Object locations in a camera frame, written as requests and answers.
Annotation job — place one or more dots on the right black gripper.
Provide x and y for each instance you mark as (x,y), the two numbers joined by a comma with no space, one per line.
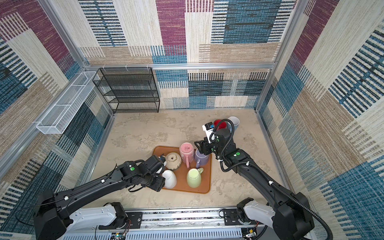
(204,145)

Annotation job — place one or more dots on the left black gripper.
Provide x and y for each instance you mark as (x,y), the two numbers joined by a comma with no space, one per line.
(160,183)

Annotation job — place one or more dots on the white mug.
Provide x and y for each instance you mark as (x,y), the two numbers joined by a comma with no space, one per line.
(170,179)

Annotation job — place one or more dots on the red mug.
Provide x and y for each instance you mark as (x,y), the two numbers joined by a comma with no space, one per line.
(220,124)

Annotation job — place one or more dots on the blue polka dot mug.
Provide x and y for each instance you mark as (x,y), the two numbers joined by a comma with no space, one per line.
(235,121)

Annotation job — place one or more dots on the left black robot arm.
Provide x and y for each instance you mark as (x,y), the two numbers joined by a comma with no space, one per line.
(52,211)

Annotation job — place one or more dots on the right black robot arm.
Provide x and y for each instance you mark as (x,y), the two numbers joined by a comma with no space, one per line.
(288,214)

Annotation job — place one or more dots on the purple mug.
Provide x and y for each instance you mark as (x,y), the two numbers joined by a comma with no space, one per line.
(200,159)

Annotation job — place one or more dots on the pink patterned mug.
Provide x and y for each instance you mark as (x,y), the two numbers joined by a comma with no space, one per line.
(187,153)

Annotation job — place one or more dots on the beige speckled mug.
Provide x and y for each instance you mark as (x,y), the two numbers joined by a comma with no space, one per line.
(172,161)

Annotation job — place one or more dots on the light green mug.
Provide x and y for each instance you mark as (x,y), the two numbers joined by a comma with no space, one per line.
(194,177)

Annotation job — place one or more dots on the brown rectangular tray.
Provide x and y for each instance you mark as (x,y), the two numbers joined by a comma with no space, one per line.
(181,172)

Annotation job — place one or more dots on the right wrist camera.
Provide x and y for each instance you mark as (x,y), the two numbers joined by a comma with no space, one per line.
(209,129)

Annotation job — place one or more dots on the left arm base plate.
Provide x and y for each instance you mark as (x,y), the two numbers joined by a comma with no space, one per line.
(134,220)

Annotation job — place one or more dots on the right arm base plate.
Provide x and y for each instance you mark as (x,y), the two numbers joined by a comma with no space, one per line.
(231,218)

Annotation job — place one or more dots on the black wire shelf rack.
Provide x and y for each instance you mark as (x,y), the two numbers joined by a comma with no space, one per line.
(128,90)

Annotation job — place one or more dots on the white wire mesh basket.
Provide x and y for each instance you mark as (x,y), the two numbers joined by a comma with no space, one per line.
(57,119)

